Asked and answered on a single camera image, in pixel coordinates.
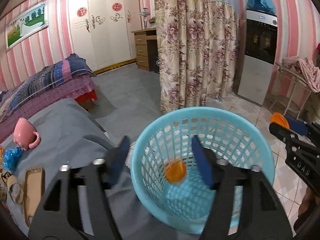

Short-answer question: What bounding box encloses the plaid patchwork blanket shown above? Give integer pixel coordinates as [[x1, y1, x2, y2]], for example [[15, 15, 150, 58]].
[[1, 53, 94, 121]]

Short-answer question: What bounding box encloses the metal rack with cloth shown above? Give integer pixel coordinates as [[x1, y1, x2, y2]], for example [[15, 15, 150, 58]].
[[271, 56, 319, 120]]

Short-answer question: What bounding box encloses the framed wedding picture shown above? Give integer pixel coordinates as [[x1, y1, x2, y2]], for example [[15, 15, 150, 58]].
[[5, 1, 49, 51]]

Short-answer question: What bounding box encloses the white wardrobe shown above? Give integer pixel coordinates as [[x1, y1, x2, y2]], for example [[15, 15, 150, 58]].
[[68, 0, 140, 71]]

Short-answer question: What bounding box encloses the floral curtain right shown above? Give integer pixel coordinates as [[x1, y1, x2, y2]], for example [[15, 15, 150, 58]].
[[155, 0, 240, 113]]

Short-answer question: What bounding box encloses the large cardboard tube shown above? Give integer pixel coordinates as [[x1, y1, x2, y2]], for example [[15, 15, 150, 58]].
[[7, 175, 24, 204]]

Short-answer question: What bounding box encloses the desk lamp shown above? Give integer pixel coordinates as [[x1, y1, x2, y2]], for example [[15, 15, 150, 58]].
[[139, 7, 151, 29]]

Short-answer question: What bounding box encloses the orange peel piece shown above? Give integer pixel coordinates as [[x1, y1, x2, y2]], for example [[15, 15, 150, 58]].
[[165, 159, 187, 184]]

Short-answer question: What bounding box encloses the orange plastic lid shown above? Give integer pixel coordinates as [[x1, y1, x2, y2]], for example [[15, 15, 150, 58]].
[[270, 112, 290, 129]]

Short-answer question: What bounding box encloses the person's left hand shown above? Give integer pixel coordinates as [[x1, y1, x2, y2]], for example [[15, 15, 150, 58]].
[[293, 187, 319, 232]]

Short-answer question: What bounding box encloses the bed with purple cover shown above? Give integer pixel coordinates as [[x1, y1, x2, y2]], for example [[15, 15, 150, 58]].
[[0, 52, 98, 144]]

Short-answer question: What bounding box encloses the pink pig mug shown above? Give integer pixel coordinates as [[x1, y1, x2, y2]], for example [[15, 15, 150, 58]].
[[13, 118, 41, 151]]

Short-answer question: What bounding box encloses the wooden desk with drawers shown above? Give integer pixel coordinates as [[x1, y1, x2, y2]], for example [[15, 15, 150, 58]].
[[132, 28, 159, 73]]

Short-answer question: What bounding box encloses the tan phone case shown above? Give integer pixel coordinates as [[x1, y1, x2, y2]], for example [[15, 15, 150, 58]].
[[23, 167, 44, 227]]

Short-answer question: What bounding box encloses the white water dispenser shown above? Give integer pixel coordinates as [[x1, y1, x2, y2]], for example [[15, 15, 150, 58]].
[[238, 9, 278, 106]]

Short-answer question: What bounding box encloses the blue plastic bag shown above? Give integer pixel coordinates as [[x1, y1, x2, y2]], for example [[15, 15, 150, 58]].
[[2, 147, 23, 171]]

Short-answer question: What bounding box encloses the turquoise plastic waste basket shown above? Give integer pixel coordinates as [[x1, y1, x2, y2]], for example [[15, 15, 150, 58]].
[[130, 106, 276, 235]]

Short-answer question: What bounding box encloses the grey blue table cloth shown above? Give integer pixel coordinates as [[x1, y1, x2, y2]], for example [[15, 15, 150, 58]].
[[15, 99, 199, 239]]

